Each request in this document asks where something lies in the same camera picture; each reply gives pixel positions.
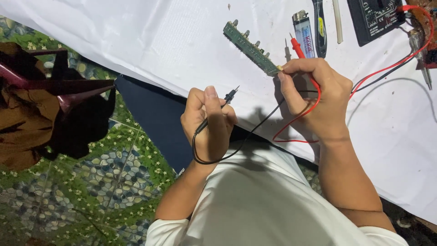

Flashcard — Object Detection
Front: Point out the person's left hand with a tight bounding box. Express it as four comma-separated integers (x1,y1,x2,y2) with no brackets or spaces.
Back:
180,85,238,165

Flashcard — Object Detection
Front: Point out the person's right hand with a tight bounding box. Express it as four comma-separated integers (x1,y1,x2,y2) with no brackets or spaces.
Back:
277,58,354,144

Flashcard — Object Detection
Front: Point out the black multimeter test lead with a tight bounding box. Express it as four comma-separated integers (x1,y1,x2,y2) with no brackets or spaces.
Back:
191,51,419,165

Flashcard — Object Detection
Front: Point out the red multimeter test lead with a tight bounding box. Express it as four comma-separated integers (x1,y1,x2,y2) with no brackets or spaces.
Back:
272,5,435,144

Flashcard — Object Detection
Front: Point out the green circuit board with knobs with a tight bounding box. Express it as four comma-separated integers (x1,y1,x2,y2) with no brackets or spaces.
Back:
223,19,284,77

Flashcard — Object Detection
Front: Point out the navy blue cloth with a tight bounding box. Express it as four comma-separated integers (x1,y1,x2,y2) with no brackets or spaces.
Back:
114,75,209,175

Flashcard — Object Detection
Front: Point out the clear blue gas lighter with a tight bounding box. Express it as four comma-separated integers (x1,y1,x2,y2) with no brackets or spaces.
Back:
292,10,315,59

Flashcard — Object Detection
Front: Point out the black utility knife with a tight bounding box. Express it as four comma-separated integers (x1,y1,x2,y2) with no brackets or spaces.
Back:
311,0,328,59

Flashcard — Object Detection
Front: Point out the white glue stick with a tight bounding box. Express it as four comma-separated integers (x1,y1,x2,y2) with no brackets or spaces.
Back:
332,0,344,44

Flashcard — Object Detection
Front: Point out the person's white shirt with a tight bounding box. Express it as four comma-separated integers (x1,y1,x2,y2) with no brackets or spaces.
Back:
145,139,409,246

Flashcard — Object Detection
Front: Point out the black digital multimeter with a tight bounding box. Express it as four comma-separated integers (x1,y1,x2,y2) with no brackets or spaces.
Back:
346,0,407,48

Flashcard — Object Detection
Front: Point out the white plastic sheet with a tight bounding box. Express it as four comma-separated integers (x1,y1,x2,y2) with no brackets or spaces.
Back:
0,0,437,226

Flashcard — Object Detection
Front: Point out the brown circuit board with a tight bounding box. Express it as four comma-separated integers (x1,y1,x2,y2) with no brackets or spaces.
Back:
405,0,437,70

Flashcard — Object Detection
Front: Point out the brown and black cloth heap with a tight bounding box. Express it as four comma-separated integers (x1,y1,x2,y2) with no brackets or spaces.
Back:
0,42,117,172

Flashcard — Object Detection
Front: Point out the clear handle screwdriver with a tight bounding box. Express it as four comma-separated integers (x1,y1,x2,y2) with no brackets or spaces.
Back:
408,29,433,91

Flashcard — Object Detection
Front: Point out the maroon plastic frame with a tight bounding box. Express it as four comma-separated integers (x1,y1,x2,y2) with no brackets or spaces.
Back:
0,49,116,114

